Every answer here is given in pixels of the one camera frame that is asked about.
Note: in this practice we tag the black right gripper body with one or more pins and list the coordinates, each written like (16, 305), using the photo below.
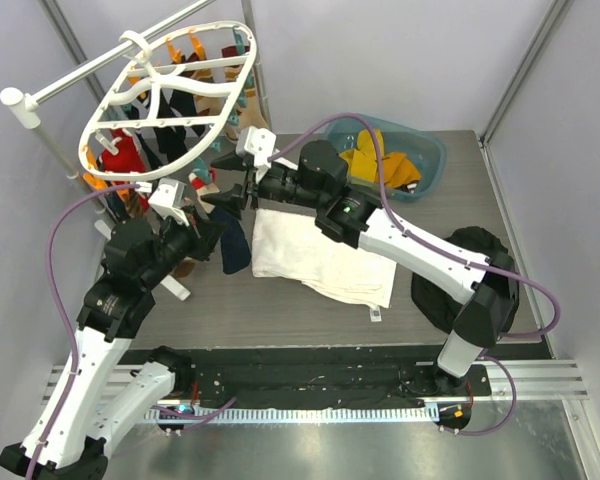
(251, 185)

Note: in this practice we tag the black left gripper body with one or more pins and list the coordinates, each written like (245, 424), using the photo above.
(197, 244)

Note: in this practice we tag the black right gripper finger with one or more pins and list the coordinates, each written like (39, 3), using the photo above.
(232, 201)
(233, 162)

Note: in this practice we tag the white oval clip hanger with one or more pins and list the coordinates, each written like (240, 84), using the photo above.
(133, 99)

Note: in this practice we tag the yellow sock striped cuff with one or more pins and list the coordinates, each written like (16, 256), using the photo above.
(367, 145)

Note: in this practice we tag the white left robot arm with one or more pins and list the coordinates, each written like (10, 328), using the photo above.
(73, 438)

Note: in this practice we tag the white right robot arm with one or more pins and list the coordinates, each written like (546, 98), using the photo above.
(356, 217)

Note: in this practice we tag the beige striped long sock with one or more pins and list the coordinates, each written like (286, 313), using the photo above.
(248, 113)

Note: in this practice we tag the maroon tan striped sock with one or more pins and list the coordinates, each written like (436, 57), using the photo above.
(210, 105)

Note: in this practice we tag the white folded towel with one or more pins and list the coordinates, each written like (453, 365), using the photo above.
(290, 246)

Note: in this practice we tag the black sock white stripes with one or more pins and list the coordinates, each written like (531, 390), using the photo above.
(170, 139)

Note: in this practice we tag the teal plastic basin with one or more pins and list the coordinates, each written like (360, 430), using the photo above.
(424, 150)

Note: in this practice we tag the white drying rack stand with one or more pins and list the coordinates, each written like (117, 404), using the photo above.
(24, 105)

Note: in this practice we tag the black crumpled cloth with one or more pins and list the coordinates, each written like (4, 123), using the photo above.
(485, 240)

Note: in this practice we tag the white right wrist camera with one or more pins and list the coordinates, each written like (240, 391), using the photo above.
(257, 142)

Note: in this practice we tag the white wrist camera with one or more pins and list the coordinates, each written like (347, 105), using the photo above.
(257, 142)
(167, 199)

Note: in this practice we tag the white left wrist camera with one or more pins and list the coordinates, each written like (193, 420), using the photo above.
(167, 199)

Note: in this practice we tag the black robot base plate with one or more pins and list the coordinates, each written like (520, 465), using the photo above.
(318, 378)

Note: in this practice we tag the aluminium cable duct rail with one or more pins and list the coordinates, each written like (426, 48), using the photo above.
(541, 381)

